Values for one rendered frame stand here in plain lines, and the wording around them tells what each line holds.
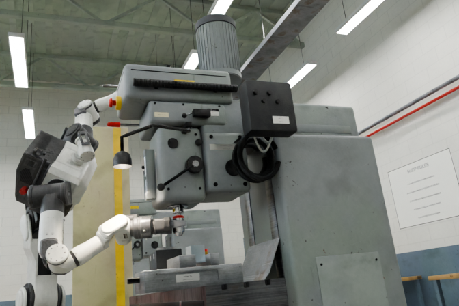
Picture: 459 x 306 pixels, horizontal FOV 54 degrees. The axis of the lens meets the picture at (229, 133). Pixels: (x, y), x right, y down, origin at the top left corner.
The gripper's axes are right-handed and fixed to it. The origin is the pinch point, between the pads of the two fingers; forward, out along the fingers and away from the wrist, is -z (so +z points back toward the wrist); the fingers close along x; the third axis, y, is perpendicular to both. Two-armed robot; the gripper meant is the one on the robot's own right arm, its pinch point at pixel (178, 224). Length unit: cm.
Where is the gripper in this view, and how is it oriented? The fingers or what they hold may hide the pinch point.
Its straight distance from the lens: 189.7
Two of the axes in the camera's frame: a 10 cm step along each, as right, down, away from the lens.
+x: -0.3, 3.3, 9.4
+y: 0.9, 9.4, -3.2
